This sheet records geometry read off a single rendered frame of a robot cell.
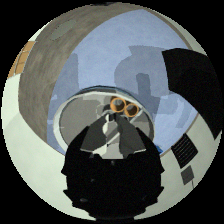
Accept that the blue crate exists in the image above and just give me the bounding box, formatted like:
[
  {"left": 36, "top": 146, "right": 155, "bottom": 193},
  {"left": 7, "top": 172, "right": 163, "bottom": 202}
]
[{"left": 156, "top": 146, "right": 163, "bottom": 154}]

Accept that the bronze bushing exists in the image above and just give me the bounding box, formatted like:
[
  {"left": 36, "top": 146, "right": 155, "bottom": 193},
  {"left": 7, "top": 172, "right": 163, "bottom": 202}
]
[
  {"left": 124, "top": 100, "right": 139, "bottom": 117},
  {"left": 110, "top": 96, "right": 126, "bottom": 112}
]

